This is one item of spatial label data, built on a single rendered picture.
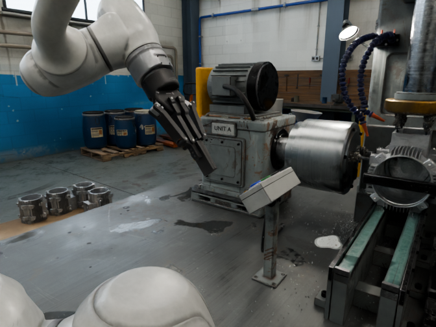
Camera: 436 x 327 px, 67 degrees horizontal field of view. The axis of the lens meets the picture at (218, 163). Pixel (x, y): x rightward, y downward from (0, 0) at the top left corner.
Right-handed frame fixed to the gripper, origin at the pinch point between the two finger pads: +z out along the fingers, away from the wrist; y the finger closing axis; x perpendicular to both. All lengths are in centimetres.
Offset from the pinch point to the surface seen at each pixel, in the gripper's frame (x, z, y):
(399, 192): -12, 35, 66
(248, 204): 2.2, 13.1, 8.6
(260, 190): -2.6, 11.8, 8.6
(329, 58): 87, -126, 545
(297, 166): 7, 11, 50
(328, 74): 103, -104, 545
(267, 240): 8.0, 23.4, 15.8
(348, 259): -7.4, 34.7, 17.5
